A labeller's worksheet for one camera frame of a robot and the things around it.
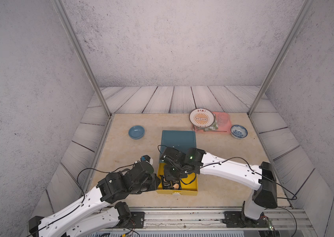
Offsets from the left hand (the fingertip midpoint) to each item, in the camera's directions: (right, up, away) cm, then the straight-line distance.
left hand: (163, 184), depth 67 cm
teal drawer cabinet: (+9, +18, +12) cm, 24 cm away
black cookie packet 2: (+6, -1, +2) cm, 6 cm away
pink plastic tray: (+40, +24, +43) cm, 64 cm away
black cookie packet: (+1, -1, +2) cm, 2 cm away
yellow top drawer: (+11, +3, -9) cm, 14 cm away
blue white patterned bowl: (+52, +21, +40) cm, 69 cm away
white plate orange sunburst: (+27, +32, +48) cm, 64 cm away
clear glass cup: (+42, +31, +44) cm, 69 cm away
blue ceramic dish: (-22, +21, +40) cm, 51 cm away
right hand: (+1, +1, +3) cm, 3 cm away
